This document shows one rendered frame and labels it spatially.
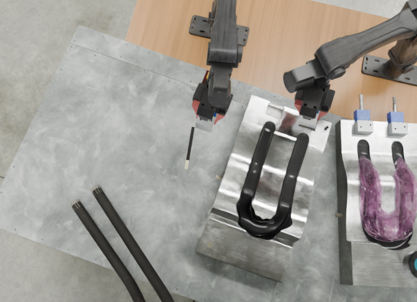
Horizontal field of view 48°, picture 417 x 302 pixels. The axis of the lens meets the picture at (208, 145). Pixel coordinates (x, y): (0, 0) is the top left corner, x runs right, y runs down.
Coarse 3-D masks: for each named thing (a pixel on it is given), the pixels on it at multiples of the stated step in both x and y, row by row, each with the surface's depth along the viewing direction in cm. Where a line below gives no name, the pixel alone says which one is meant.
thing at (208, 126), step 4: (200, 120) 132; (212, 120) 133; (196, 124) 134; (200, 124) 132; (204, 124) 132; (208, 124) 132; (212, 124) 132; (200, 128) 136; (204, 128) 135; (208, 128) 133; (212, 128) 136
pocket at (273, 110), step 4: (268, 104) 144; (272, 104) 144; (268, 108) 145; (272, 108) 145; (276, 108) 144; (280, 108) 144; (268, 112) 144; (272, 112) 145; (276, 112) 145; (280, 112) 145; (272, 116) 144; (276, 116) 144; (280, 116) 144
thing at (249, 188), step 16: (272, 128) 141; (256, 144) 139; (304, 144) 140; (256, 160) 139; (256, 176) 136; (288, 176) 138; (288, 192) 135; (240, 208) 134; (288, 208) 132; (240, 224) 133; (256, 224) 135; (272, 224) 134; (288, 224) 127
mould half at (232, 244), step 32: (256, 128) 140; (288, 128) 141; (320, 128) 141; (288, 160) 139; (320, 160) 139; (224, 192) 130; (256, 192) 132; (224, 224) 135; (224, 256) 133; (256, 256) 133; (288, 256) 134
